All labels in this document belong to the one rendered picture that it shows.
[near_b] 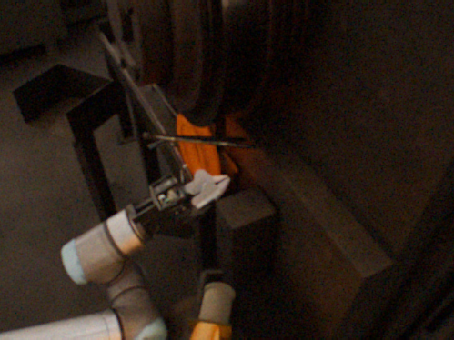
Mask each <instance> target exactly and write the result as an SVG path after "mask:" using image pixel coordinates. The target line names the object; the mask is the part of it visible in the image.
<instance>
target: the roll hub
mask: <svg viewBox="0 0 454 340"><path fill-rule="evenodd" d="M106 2H107V6H108V10H109V11H108V13H109V16H108V17H109V20H110V23H111V26H112V29H113V32H114V35H115V39H116V45H117V48H118V51H119V54H120V55H121V56H123V57H124V58H125V61H126V70H127V72H128V74H129V76H130V78H131V80H132V81H133V83H134V84H135V85H136V86H138V87H141V86H145V85H153V84H157V83H161V82H165V81H166V79H167V77H168V76H169V75H170V72H171V67H172V34H171V25H170V21H171V18H170V12H169V7H168V1H167V0H131V2H132V5H133V9H134V13H133V14H132V15H128V14H127V13H126V10H125V7H124V3H123V0H106ZM134 65H135V66H136V67H137V69H138V72H139V75H140V80H139V81H137V82H136V81H135V79H134V77H133V74H132V68H131V67H132V66H134Z"/></svg>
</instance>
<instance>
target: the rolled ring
mask: <svg viewBox="0 0 454 340"><path fill-rule="evenodd" d="M177 132H178V134H179V135H197V136H198V135H212V134H211V132H210V130H209V127H205V128H197V127H195V126H193V125H191V124H190V123H189V122H188V121H187V120H186V119H185V117H183V116H182V115H181V113H180V114H179V115H178V117H177ZM179 143H180V146H181V150H182V154H183V157H184V159H185V160H186V162H187V165H188V167H189V169H190V171H191V172H192V174H194V175H195V173H196V172H197V171H198V170H204V171H205V172H208V173H209V174H210V175H212V177H215V175H219V174H221V172H219V162H218V156H217V149H216V146H215V145H201V144H192V143H183V142H179ZM197 149H198V152H197Z"/></svg>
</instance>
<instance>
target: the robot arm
mask: <svg viewBox="0 0 454 340"><path fill-rule="evenodd" d="M166 179H168V181H166V182H164V183H163V184H161V185H159V186H157V185H156V184H158V183H160V182H162V181H164V180H166ZM228 182H229V178H228V177H227V175H215V177H212V175H210V174H209V173H208V172H205V171H204V170H198V171H197V172H196V173H195V180H194V182H191V183H190V184H186V185H182V186H181V185H180V183H179V182H178V181H177V180H176V179H174V177H173V176H172V175H171V174H169V175H166V176H165V178H162V179H160V180H159V181H157V182H155V183H154V184H152V185H150V186H149V187H150V190H151V193H150V195H151V198H150V199H148V200H146V201H145V202H144V203H141V204H140V205H137V206H133V205H132V204H131V205H128V206H127V207H126V209H124V210H123V211H121V213H119V214H117V215H115V216H112V217H111V218H109V219H108V220H106V221H105V222H103V223H102V224H100V225H98V226H96V227H94V228H92V229H91V230H89V231H87V232H86V233H84V234H82V235H81V236H79V237H78V238H77V239H73V241H72V242H70V243H69V244H67V245H65V246H64V247H63V249H62V254H61V256H62V257H63V261H64V264H65V267H66V270H67V272H68V273H69V274H70V276H71V277H72V279H73V280H74V281H75V282H76V283H77V284H79V285H83V284H87V282H88V281H90V280H91V279H92V280H93V281H95V282H96V283H97V284H98V285H100V286H102V287H103V288H104V289H105V291H106V296H107V299H108V300H109V302H110V304H111V309H107V310H105V311H104V312H102V313H100V312H98V313H94V314H91V315H84V316H79V317H75V318H71V319H67V320H62V321H58V322H54V323H48V324H45V325H36V326H32V327H28V328H23V329H20V330H13V331H11V332H4V333H1V334H0V340H166V336H167V328H166V326H165V324H164V320H163V318H162V317H161V314H160V313H159V311H158V309H157V306H156V303H155V301H153V298H152V296H151V294H150V293H149V289H148V287H147V285H146V283H147V277H146V272H144V269H143V267H142V266H141V265H140V264H139V263H138V262H137V261H135V260H133V259H132V258H131V257H130V256H132V255H135V254H136V253H138V252H140V251H141V250H143V249H145V248H146V247H147V240H149V239H151V238H152V237H153V235H152V233H153V234H157V235H168V236H174V237H175V238H180V239H186V240H188V239H189V238H191V237H192V236H193V234H194V233H195V232H196V231H195V229H194V227H193V225H192V223H194V222H196V221H197V220H199V218H200V219H201V217H203V216H204V215H206V214H207V213H208V212H209V211H210V210H211V209H212V208H213V206H214V205H215V204H216V200H217V199H218V198H219V197H221V195H222V194H223V193H224V192H225V189H226V187H227V184H228ZM190 196H191V197H194V198H192V199H193V200H191V203H193V204H194V205H191V204H190V203H189V200H190ZM151 231H152V232H151Z"/></svg>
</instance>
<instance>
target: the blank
mask: <svg viewBox="0 0 454 340"><path fill-rule="evenodd" d="M191 340H219V327H218V325H213V324H208V323H202V322H201V323H198V324H197V326H196V328H195V331H194V333H193V335H192V338H191Z"/></svg>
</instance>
